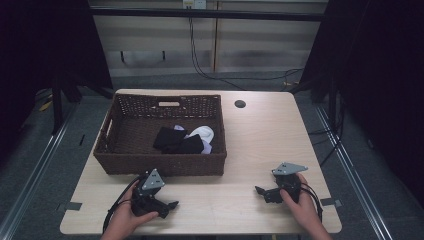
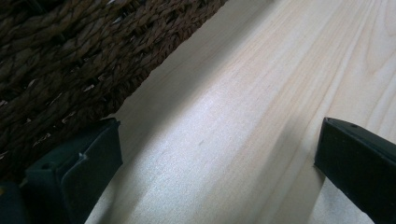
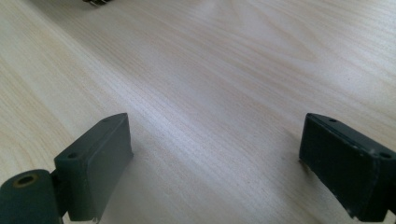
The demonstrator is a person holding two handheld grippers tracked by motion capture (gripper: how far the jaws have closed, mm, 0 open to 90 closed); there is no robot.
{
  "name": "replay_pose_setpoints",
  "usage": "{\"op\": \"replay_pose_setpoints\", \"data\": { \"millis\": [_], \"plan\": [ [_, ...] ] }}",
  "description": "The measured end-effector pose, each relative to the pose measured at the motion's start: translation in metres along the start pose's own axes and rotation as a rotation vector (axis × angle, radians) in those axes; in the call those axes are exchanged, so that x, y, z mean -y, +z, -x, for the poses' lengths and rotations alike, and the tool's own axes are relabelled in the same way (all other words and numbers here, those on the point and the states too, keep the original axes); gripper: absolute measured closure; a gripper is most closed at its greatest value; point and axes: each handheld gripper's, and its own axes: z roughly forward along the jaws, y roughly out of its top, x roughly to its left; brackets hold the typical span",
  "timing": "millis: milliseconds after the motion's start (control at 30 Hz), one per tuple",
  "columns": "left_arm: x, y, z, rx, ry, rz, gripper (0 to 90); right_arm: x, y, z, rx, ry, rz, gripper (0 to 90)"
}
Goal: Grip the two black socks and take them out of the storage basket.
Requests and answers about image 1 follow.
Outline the white wall socket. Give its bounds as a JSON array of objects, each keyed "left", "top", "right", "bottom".
[{"left": 182, "top": 0, "right": 208, "bottom": 10}]

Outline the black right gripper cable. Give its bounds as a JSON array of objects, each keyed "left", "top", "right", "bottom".
[{"left": 299, "top": 182, "right": 324, "bottom": 223}]

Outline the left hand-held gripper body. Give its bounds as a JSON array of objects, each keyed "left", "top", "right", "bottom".
[{"left": 130, "top": 168, "right": 171, "bottom": 220}]

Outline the metal floor rail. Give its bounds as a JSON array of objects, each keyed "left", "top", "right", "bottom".
[
  {"left": 314, "top": 105, "right": 396, "bottom": 240},
  {"left": 0, "top": 103, "right": 79, "bottom": 240}
]

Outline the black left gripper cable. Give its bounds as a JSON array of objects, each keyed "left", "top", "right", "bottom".
[{"left": 102, "top": 175, "right": 143, "bottom": 234}]

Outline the black curtain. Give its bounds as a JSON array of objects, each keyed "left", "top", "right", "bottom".
[
  {"left": 298, "top": 0, "right": 424, "bottom": 208},
  {"left": 0, "top": 0, "right": 114, "bottom": 158}
]

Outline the person's right hand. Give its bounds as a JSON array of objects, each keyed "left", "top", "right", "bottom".
[{"left": 279, "top": 172, "right": 323, "bottom": 230}]

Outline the brown wicker basket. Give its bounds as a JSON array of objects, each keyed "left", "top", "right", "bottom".
[{"left": 93, "top": 93, "right": 228, "bottom": 177}]

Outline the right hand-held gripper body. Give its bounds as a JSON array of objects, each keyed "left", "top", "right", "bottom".
[{"left": 262, "top": 161, "right": 309, "bottom": 205}]

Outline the black sock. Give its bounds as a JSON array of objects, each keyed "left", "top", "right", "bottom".
[
  {"left": 152, "top": 126, "right": 188, "bottom": 151},
  {"left": 162, "top": 133, "right": 205, "bottom": 155}
]

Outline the black floor cable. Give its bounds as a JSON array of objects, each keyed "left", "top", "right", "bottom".
[{"left": 308, "top": 99, "right": 346, "bottom": 168}]

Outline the grey tape piece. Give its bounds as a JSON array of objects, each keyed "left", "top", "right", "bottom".
[
  {"left": 64, "top": 201, "right": 83, "bottom": 212},
  {"left": 320, "top": 197, "right": 343, "bottom": 208}
]

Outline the white sock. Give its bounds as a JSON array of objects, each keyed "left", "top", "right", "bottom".
[{"left": 187, "top": 125, "right": 215, "bottom": 145}]

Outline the yellow object on floor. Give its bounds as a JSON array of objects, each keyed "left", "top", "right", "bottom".
[{"left": 38, "top": 99, "right": 54, "bottom": 113}]

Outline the black metal stand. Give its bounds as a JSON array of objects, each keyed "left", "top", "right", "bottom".
[{"left": 50, "top": 78, "right": 65, "bottom": 136}]

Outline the lavender sock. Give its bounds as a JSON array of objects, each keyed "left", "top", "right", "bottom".
[{"left": 173, "top": 124, "right": 213, "bottom": 155}]

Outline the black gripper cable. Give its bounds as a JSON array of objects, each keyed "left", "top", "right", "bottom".
[
  {"left": 102, "top": 175, "right": 143, "bottom": 234},
  {"left": 299, "top": 182, "right": 324, "bottom": 223}
]

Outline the person's left hand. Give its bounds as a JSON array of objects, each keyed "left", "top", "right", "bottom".
[{"left": 105, "top": 181, "right": 160, "bottom": 236}]

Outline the black wall cable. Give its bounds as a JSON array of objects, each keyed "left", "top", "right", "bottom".
[{"left": 188, "top": 6, "right": 305, "bottom": 92}]

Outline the black horizontal rail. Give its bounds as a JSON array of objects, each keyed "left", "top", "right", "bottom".
[{"left": 89, "top": 7, "right": 327, "bottom": 23}]

